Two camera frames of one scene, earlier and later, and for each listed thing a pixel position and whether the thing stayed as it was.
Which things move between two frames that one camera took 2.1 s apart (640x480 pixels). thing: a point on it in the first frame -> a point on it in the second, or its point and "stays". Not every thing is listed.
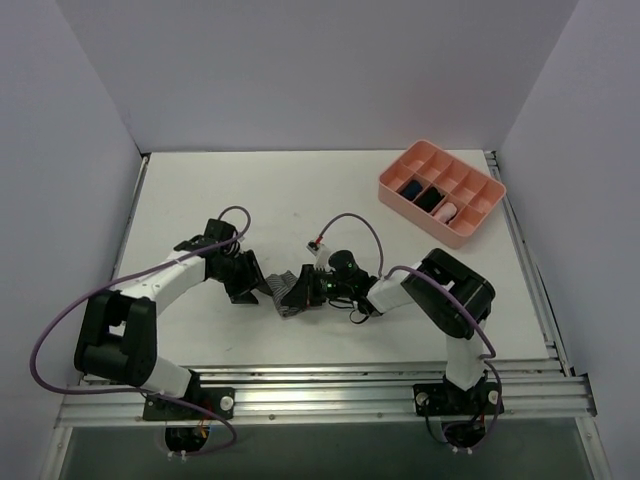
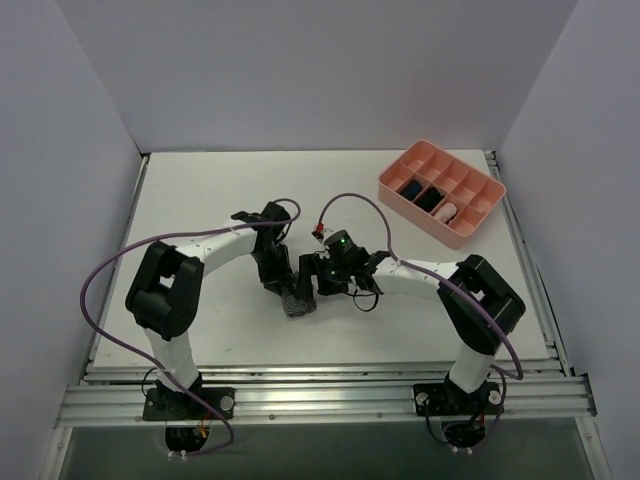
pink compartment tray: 439,193 stays
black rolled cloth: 429,199 stays
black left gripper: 248,276 -> 279,282
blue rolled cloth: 412,188 stays
